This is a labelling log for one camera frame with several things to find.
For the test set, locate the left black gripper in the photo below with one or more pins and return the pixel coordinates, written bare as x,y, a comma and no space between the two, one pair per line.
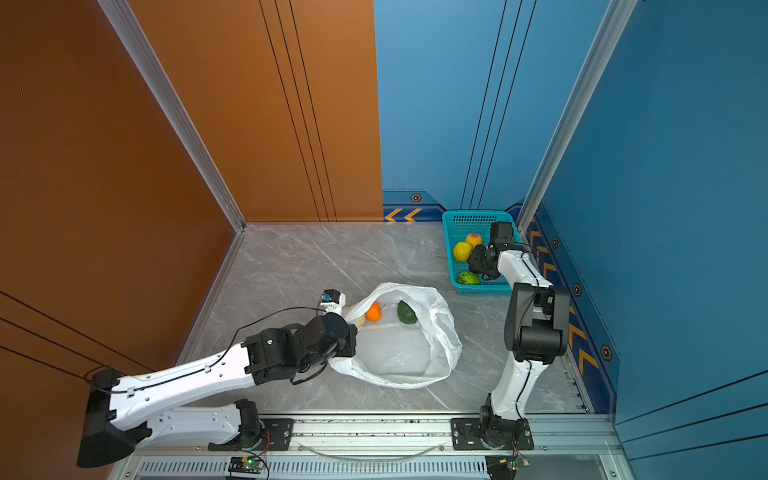
350,340

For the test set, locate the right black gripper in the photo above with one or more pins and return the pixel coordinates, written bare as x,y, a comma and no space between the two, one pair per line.
476,259

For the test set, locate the yellow red mango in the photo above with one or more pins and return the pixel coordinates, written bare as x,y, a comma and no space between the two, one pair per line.
474,240

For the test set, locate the yellow lemon fruit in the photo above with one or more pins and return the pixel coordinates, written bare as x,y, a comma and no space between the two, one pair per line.
462,251

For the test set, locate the green lime fruit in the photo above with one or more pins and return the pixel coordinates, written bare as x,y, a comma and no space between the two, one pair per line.
468,278

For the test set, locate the teal plastic basket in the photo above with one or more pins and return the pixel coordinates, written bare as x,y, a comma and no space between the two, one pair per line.
457,224

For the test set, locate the orange fruit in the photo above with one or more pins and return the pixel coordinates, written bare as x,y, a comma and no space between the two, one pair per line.
374,313

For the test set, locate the white plastic bag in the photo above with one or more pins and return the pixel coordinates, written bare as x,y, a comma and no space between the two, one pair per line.
393,355

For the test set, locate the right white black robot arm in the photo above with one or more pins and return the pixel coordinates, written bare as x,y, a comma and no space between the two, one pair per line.
535,334

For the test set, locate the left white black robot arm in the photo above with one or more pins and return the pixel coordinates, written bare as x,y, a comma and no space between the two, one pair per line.
120,408

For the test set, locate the green avocado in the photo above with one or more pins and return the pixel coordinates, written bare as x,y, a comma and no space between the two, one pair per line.
406,314

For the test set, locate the left green circuit board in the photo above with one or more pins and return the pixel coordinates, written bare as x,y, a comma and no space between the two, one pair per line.
247,467

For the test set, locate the green circuit board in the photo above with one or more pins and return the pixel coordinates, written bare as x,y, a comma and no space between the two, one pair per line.
505,468
247,467

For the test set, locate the right green circuit board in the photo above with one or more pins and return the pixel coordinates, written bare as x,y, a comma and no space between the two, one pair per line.
505,468

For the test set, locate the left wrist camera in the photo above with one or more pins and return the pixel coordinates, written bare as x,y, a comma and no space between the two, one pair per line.
332,301

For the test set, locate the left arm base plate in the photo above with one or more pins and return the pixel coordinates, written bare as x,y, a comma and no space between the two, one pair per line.
275,434

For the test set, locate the aluminium front rail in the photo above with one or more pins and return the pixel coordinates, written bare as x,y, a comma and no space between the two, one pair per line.
399,446

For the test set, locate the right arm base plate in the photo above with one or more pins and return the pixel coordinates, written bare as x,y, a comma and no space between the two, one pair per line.
470,433

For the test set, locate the right aluminium corner post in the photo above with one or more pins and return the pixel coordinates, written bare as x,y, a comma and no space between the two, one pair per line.
606,39

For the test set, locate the aluminium corner post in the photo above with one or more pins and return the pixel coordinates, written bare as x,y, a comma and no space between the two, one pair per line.
126,25
606,39

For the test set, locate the left aluminium corner post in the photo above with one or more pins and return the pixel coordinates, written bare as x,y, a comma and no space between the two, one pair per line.
126,25

